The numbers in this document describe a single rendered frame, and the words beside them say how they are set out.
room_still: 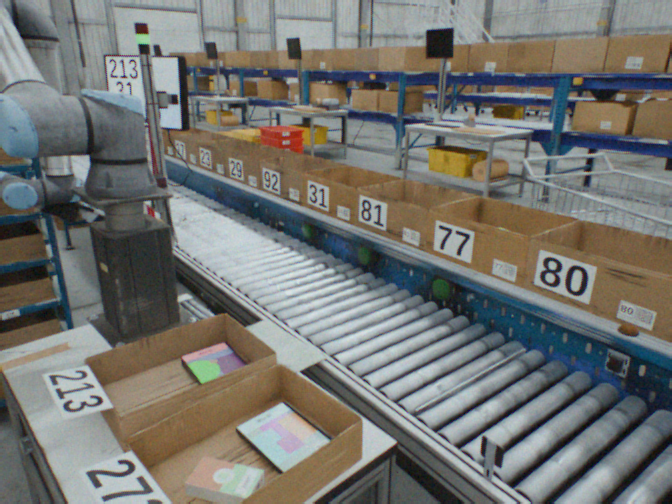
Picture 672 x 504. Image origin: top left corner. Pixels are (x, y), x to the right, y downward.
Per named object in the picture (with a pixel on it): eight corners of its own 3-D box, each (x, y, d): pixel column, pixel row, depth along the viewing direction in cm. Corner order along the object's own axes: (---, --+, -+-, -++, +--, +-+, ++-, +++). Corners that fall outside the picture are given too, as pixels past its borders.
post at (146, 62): (160, 260, 235) (132, 54, 204) (170, 257, 237) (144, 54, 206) (170, 268, 226) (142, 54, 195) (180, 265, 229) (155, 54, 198)
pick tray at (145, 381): (88, 392, 128) (81, 358, 124) (227, 341, 150) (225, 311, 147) (125, 458, 107) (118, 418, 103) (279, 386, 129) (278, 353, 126)
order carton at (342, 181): (301, 207, 241) (301, 172, 235) (348, 198, 257) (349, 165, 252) (354, 227, 211) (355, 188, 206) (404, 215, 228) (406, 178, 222)
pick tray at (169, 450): (127, 481, 101) (120, 439, 98) (281, 396, 126) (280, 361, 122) (199, 584, 82) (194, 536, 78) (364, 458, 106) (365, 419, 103)
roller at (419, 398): (389, 418, 126) (390, 401, 124) (511, 350, 155) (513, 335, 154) (403, 429, 122) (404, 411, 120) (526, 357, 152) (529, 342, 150)
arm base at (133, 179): (98, 200, 134) (94, 162, 130) (75, 187, 147) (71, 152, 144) (168, 193, 146) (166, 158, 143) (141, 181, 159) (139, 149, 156)
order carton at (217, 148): (198, 168, 328) (196, 141, 322) (239, 163, 345) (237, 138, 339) (226, 179, 299) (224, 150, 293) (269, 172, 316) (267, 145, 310)
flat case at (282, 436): (288, 484, 98) (288, 477, 97) (235, 433, 111) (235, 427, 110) (340, 449, 106) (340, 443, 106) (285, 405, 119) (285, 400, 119)
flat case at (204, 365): (208, 397, 123) (207, 391, 122) (181, 361, 137) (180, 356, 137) (258, 378, 130) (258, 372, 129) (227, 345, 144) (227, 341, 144)
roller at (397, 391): (371, 404, 131) (372, 388, 129) (493, 341, 160) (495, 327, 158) (385, 414, 127) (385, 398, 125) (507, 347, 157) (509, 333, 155)
